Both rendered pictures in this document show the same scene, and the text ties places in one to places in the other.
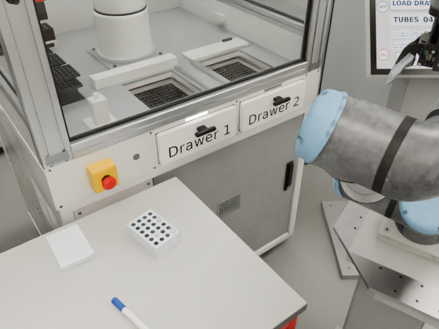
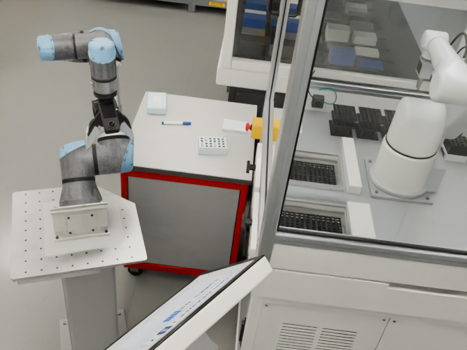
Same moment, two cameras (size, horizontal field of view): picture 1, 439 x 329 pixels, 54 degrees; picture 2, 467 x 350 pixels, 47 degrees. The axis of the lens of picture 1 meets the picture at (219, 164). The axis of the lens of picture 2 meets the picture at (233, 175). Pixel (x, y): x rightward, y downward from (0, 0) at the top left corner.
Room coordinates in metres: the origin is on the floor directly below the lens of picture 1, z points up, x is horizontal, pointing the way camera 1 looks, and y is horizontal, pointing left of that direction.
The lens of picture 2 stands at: (2.05, -1.35, 2.19)
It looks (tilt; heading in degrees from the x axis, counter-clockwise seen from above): 38 degrees down; 126
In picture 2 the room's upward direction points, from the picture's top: 7 degrees clockwise
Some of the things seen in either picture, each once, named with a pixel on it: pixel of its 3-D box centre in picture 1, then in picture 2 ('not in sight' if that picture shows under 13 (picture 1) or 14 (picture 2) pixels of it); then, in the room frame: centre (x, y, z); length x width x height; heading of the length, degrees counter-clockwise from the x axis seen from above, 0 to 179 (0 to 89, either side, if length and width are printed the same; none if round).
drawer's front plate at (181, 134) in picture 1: (198, 134); (256, 174); (1.13, 0.06, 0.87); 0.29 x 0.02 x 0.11; 126
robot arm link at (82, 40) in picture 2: not in sight; (95, 45); (0.80, -0.42, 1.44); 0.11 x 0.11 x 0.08; 54
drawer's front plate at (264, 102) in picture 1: (273, 104); (253, 229); (1.32, -0.19, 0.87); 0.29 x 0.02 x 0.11; 126
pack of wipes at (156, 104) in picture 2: not in sight; (156, 103); (0.38, 0.23, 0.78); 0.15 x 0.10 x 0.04; 135
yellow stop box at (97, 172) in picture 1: (103, 175); (256, 128); (0.93, 0.32, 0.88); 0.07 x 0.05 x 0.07; 126
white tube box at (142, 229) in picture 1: (153, 232); (212, 145); (0.80, 0.18, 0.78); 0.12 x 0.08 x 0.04; 46
